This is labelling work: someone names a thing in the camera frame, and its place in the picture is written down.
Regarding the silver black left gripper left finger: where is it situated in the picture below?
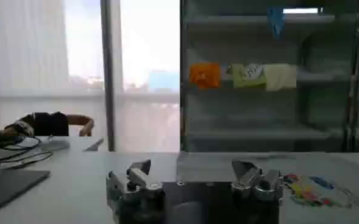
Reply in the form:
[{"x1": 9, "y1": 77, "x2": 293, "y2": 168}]
[{"x1": 105, "y1": 159, "x2": 165, "y2": 211}]

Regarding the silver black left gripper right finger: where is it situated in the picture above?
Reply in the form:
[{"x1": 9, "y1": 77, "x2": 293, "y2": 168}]
[{"x1": 230, "y1": 160, "x2": 284, "y2": 203}]

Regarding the grey shirt with colourful print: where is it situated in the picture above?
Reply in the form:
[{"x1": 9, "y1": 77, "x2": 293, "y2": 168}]
[{"x1": 284, "y1": 173, "x2": 354, "y2": 209}]

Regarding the black garment with white stripes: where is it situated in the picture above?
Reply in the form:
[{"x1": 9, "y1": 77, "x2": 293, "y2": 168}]
[{"x1": 3, "y1": 111, "x2": 70, "y2": 138}]

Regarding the grey metal shelving unit with clothes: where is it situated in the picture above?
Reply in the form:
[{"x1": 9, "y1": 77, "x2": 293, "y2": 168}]
[{"x1": 180, "y1": 0, "x2": 359, "y2": 153}]

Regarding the dark grey laptop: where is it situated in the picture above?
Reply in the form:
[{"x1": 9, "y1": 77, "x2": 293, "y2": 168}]
[{"x1": 0, "y1": 169, "x2": 51, "y2": 219}]

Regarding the black cable with adapter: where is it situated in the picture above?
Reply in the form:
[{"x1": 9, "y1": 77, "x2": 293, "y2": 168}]
[{"x1": 0, "y1": 150, "x2": 54, "y2": 170}]

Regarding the grey window frame post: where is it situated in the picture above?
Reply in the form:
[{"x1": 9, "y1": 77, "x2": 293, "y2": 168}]
[{"x1": 100, "y1": 0, "x2": 116, "y2": 152}]

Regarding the coiled black cable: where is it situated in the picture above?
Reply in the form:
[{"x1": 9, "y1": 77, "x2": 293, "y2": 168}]
[{"x1": 0, "y1": 134, "x2": 43, "y2": 164}]

